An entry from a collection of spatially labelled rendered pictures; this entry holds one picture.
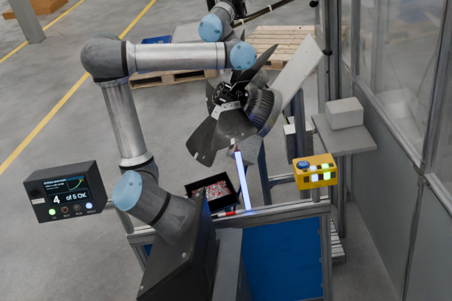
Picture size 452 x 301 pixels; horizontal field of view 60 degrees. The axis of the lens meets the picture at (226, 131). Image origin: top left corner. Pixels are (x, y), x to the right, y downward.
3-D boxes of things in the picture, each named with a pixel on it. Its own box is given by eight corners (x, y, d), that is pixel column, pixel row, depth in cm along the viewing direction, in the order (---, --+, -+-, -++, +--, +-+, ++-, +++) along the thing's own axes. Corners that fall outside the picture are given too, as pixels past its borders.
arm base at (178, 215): (192, 229, 115) (163, 212, 112) (163, 252, 123) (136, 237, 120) (199, 193, 128) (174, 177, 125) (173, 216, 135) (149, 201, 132)
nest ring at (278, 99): (249, 120, 215) (243, 117, 214) (276, 81, 203) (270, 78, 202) (255, 150, 193) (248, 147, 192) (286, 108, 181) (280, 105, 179)
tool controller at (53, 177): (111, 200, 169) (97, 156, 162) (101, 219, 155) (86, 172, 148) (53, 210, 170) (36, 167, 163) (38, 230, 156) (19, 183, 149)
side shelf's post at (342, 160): (344, 232, 258) (344, 130, 211) (346, 237, 255) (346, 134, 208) (337, 234, 259) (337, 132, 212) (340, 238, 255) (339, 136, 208)
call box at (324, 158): (331, 170, 168) (330, 152, 162) (337, 187, 160) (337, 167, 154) (293, 177, 169) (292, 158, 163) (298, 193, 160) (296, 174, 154)
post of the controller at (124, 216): (134, 228, 175) (120, 197, 164) (134, 233, 173) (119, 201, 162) (128, 229, 175) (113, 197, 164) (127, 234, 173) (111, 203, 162)
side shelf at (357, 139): (353, 111, 224) (353, 107, 222) (377, 150, 194) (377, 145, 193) (311, 119, 225) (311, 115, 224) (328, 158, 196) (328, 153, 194)
